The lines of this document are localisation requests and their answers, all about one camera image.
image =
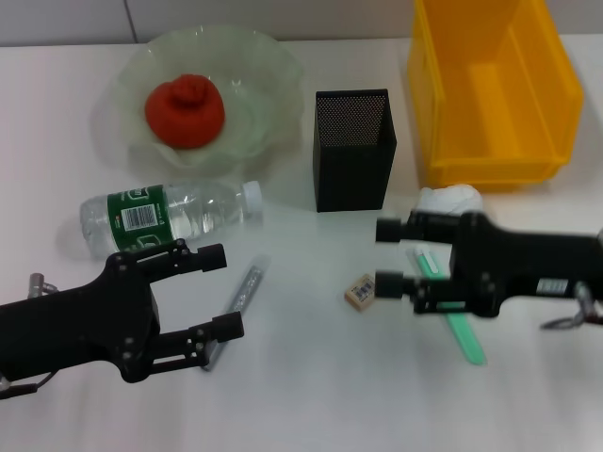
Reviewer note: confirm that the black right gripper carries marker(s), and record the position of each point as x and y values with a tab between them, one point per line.
518	263

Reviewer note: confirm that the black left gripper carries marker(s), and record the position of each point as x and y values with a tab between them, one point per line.
94	325

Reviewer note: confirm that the beige eraser with barcode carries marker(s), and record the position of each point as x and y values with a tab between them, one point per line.
360	292

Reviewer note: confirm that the white paper ball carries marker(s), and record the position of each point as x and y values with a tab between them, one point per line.
452	198

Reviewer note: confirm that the clear green-label water bottle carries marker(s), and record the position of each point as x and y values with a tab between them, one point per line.
198	207

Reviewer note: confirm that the mint green pen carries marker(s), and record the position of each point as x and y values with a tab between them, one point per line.
464	339

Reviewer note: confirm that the red knitted toy orange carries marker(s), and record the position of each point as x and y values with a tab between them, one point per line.
184	117

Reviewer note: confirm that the grey metallic pen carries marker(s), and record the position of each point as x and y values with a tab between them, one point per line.
249	282

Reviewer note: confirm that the black mesh pen holder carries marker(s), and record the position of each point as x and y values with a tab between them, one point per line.
353	174

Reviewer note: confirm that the pale green glass fruit plate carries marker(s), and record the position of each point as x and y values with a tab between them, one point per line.
264	70

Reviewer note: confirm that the yellow plastic bin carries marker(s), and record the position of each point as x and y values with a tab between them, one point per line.
494	94

